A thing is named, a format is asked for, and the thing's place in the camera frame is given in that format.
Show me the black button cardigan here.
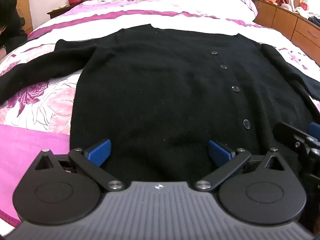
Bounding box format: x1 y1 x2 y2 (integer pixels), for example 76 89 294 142
0 24 320 183

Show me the dark navy cloth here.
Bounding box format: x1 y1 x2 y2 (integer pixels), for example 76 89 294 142
297 72 320 110

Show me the pink floral bedspread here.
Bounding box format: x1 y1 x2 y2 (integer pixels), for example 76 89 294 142
0 0 320 230

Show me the dark wooden nightstand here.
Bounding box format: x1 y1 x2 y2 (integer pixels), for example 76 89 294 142
47 4 73 19

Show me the pile of clothes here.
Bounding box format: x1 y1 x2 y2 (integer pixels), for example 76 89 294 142
292 2 320 27

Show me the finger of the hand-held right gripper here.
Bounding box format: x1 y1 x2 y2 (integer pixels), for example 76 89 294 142
308 122 320 142
273 122 313 153

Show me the wooden wardrobe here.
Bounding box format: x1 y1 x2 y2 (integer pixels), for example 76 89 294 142
16 0 33 34

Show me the wooden side cabinet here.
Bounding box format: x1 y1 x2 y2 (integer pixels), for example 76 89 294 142
254 0 320 68

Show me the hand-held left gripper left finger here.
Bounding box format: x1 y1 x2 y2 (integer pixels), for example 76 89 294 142
34 139 125 192

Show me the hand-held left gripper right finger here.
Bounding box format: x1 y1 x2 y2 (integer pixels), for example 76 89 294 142
195 139 288 192

